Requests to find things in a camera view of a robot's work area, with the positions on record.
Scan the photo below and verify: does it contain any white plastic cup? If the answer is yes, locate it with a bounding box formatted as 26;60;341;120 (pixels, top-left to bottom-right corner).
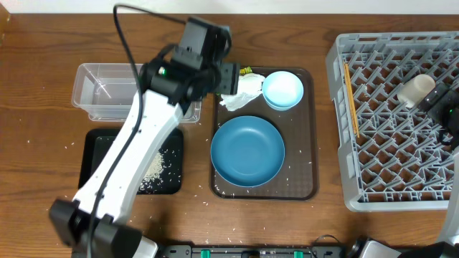
397;74;435;108

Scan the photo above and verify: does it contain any green yellow snack wrapper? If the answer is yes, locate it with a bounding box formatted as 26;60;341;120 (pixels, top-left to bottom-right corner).
240;67;252;76

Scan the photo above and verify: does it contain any light blue bowl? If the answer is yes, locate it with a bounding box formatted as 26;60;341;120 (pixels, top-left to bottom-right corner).
262;71;304;111

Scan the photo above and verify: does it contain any dark blue plate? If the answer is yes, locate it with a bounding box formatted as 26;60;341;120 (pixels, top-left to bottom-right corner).
210;115;285;188

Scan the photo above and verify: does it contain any wooden chopstick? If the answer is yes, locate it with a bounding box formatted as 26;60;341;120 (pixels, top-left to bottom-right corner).
344;63;360;138
343;62;359;137

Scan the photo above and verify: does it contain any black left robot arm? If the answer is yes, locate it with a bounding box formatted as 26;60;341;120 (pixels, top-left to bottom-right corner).
49;45;240;257

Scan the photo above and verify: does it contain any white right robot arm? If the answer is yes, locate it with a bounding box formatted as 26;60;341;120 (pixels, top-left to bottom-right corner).
346;90;458;258

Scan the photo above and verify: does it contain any grey dishwasher rack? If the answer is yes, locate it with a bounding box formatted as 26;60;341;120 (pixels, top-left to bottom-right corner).
326;32;458;212

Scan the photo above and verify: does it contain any clear plastic container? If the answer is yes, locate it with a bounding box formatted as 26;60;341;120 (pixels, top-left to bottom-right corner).
71;62;194;119

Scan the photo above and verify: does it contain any black plastic bin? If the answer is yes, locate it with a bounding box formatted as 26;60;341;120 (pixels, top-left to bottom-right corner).
78;128;184;195

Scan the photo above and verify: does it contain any pile of white rice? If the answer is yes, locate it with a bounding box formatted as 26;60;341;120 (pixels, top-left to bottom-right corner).
138;152;164;193

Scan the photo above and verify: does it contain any dark brown serving tray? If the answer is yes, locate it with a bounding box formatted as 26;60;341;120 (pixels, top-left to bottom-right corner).
210;67;318;201

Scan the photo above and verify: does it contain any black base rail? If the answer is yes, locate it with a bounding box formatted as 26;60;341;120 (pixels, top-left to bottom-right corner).
156;245;346;258

